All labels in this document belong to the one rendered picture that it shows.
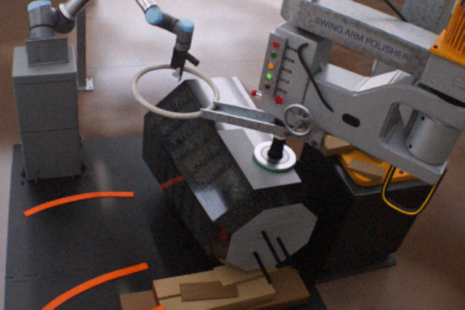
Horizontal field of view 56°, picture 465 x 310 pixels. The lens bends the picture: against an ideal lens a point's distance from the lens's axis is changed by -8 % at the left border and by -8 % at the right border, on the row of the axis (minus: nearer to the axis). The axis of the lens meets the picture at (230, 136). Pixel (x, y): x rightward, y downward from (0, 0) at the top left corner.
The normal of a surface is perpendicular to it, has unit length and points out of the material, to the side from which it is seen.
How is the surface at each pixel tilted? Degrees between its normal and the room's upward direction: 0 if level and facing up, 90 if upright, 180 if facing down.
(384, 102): 90
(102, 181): 0
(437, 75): 90
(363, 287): 0
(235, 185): 45
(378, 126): 90
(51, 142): 90
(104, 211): 0
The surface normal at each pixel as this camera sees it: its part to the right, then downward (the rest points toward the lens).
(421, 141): -0.84, 0.22
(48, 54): 0.41, 0.59
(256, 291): 0.15, -0.80
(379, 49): -0.55, 0.43
